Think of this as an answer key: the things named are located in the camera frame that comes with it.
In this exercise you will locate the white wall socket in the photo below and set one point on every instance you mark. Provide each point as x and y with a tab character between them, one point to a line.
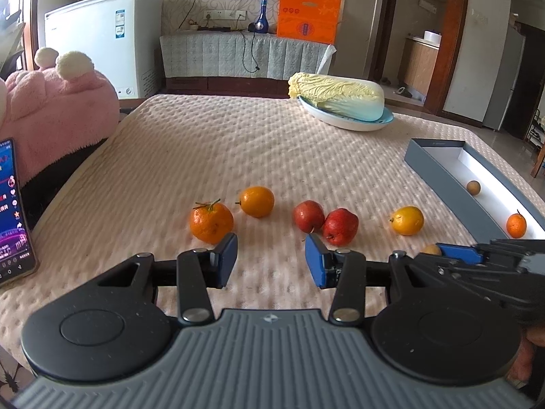
236	14
213	14

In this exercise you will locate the napa cabbage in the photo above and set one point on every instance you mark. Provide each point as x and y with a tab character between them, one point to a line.
340	93

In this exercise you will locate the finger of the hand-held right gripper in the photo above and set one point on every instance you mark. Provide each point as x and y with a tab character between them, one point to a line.
460	252
511	249

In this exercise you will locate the large tangerine with leaf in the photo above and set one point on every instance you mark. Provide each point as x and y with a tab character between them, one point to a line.
211	223

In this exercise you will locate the blue glass bottle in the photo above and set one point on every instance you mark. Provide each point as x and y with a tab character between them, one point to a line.
260	25

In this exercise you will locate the red apple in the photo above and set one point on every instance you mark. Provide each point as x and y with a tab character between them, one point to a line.
307	215
340	226

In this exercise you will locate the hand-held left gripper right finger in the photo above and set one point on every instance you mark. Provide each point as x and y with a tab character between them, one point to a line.
317	264

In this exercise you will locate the grey slippers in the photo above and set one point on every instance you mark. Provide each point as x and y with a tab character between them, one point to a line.
402	91

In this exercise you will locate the pale patterned cabinet cover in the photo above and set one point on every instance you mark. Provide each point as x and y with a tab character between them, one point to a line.
204	55

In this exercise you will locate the small tangerine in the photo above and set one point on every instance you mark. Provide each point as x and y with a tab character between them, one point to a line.
516	226

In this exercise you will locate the grey cardboard box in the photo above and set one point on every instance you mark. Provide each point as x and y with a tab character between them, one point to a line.
425	157

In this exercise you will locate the metal shoe rack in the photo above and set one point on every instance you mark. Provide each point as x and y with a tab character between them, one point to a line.
535	128

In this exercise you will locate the black cloth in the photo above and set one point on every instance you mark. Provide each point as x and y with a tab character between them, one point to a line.
59	179

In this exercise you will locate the white container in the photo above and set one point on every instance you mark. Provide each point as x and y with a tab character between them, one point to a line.
432	36

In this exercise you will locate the person's right hand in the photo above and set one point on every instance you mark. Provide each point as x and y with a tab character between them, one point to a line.
532	349

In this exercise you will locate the black power strip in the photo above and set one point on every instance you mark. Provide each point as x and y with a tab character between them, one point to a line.
213	28

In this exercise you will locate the wooden door frame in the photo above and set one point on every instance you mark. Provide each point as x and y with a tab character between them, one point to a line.
436	81

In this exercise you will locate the wooden table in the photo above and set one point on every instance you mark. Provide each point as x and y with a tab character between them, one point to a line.
539	155

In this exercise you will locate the white oval plate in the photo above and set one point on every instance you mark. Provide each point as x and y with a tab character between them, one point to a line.
353	124

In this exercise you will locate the wooden kitchen cabinet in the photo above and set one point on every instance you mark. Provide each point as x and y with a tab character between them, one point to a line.
419	68

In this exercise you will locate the silver refrigerator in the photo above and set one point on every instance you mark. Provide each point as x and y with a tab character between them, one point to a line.
502	85

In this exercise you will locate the pink plush toy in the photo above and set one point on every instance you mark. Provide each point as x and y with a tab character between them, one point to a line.
55	110

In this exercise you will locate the white chest freezer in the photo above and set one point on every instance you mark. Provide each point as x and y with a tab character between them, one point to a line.
93	42

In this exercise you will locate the orange gift box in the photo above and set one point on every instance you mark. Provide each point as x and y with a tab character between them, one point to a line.
308	17

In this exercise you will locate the small brown longan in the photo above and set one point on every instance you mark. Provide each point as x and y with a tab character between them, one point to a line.
430	249
473	187

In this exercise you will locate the beige quilted bed cover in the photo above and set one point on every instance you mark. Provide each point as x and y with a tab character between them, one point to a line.
213	145

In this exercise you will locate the dark wooden television cabinet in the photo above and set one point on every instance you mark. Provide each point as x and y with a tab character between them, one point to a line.
221	84

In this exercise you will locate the yellow orange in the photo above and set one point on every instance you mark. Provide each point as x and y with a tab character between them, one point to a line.
408	220

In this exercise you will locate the round orange with stem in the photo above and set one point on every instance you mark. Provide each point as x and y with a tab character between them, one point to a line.
257	202

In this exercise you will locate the smartphone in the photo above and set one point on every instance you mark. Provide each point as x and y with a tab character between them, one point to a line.
12	221

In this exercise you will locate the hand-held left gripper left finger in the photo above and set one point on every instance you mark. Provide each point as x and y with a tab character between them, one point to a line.
228	260

